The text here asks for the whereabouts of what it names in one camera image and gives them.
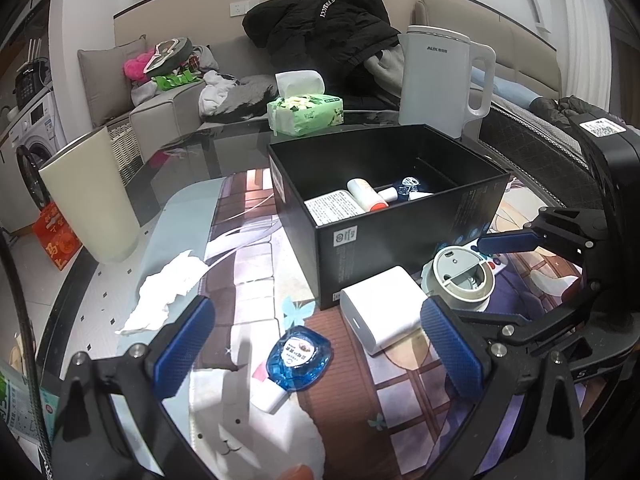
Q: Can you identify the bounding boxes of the black puffer jacket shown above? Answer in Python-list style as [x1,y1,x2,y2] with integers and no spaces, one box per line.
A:
[242,0,399,110]

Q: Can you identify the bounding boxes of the white washing machine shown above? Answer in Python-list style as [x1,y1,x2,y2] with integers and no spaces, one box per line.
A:
[9,87,66,210]

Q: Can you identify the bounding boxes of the crumpled white tissue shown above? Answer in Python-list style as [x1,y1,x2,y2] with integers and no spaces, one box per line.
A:
[116,249,209,335]

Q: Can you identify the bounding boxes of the green tissue pack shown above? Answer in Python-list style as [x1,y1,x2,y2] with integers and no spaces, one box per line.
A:
[267,94,344,136]

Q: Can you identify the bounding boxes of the silver round tin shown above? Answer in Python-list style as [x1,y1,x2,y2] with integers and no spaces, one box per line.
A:
[421,246,496,312]

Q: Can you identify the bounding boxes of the grey sofa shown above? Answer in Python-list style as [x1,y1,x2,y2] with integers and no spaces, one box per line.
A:
[102,0,561,162]

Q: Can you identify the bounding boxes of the cream steel tumbler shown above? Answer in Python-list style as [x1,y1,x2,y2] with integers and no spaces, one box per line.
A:
[39,128,140,264]

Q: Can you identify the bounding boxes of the white remote colourful buttons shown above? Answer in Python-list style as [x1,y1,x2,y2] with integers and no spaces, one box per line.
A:
[465,240,509,275]

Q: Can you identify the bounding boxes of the white power adapter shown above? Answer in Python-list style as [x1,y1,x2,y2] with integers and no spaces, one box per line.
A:
[340,266,426,356]

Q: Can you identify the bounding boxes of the black cardboard box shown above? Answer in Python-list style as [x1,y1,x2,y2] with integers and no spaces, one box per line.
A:
[268,126,510,309]

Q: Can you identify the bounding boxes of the white tube orange cap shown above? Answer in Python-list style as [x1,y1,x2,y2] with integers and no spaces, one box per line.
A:
[347,178,388,212]

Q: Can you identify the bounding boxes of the white wicker basket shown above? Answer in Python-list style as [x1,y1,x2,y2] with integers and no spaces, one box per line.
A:
[107,118,143,186]

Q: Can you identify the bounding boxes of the red gift box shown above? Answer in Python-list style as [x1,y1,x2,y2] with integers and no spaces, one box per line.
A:
[32,203,82,271]

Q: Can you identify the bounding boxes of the blue bottle white cap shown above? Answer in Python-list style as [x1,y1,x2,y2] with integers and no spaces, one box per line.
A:
[378,177,432,203]

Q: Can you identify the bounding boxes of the blue eye drop bottle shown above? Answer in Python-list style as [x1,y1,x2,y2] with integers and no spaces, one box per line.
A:
[250,325,333,414]

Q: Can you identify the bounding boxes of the white electric kettle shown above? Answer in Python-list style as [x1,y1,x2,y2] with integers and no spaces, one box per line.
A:
[398,25,497,139]

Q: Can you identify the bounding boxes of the grey cushion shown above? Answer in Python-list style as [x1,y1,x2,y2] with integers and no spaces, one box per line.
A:
[77,35,146,128]

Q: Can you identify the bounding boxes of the pink plush toy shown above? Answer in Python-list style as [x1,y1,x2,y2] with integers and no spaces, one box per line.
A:
[122,50,154,84]

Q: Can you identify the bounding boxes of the anime print desk mat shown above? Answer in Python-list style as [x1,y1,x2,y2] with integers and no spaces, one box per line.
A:
[164,169,601,480]

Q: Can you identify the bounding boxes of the white square box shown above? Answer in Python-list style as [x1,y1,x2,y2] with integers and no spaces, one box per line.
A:
[305,190,366,226]

